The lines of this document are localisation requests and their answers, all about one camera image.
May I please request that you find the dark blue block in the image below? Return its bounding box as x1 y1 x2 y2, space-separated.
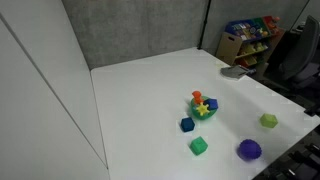
180 117 195 132

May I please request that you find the green bowl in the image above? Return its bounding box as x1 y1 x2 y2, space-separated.
190 96 219 120

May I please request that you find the blue block in bowl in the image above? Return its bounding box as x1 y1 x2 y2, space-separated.
204 98 218 110

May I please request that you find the lime green block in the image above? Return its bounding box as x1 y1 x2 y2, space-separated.
260 113 278 128

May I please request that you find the orange toy piece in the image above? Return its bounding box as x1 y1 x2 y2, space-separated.
192 91 203 104

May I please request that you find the yellow spiky star toy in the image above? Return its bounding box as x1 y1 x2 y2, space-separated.
196 103 209 116

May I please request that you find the grey folded cloth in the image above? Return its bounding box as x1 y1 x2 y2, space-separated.
220 65 249 79

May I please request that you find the black vertical pole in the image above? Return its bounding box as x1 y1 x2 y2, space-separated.
197 0 212 50

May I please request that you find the wooden toy shelf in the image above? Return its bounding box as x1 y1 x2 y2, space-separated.
215 16 284 68

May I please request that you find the purple spiky ball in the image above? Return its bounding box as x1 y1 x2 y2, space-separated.
237 139 262 161

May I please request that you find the black office chair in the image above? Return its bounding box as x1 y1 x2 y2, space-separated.
269 15 320 89

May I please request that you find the black equipment at corner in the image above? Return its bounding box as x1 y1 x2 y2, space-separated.
253 125 320 180

